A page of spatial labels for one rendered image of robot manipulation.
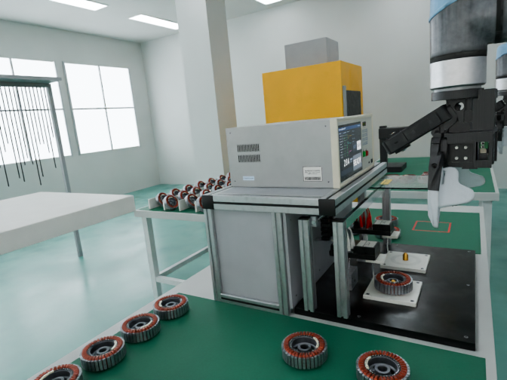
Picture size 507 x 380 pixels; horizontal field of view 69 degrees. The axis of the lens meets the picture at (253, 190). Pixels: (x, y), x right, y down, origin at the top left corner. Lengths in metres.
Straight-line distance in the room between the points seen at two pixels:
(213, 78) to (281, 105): 0.98
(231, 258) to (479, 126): 0.83
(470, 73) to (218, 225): 0.84
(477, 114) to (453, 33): 0.12
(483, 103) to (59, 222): 0.70
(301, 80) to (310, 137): 3.89
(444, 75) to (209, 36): 4.66
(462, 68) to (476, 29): 0.05
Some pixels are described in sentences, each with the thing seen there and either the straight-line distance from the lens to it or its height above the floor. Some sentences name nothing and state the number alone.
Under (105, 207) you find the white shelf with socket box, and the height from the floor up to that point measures 1.20.
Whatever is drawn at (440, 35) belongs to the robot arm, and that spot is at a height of 1.43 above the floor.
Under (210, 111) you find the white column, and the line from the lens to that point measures 5.12.
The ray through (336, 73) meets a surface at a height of 1.80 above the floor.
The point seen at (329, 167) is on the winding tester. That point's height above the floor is 1.18.
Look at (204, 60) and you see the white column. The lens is 5.18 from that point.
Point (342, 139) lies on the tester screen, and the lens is 1.13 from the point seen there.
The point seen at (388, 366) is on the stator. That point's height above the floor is 0.78.
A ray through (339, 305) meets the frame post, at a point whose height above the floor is 0.81.
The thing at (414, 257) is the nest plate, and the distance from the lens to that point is 1.51.
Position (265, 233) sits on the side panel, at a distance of 1.11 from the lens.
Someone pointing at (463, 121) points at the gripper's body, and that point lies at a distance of 0.64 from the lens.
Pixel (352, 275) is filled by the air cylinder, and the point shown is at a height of 0.82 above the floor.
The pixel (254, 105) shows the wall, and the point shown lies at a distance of 7.45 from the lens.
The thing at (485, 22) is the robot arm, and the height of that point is 1.44.
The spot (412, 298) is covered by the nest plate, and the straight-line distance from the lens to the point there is 1.21.
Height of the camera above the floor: 1.34
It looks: 11 degrees down
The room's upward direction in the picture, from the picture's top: 5 degrees counter-clockwise
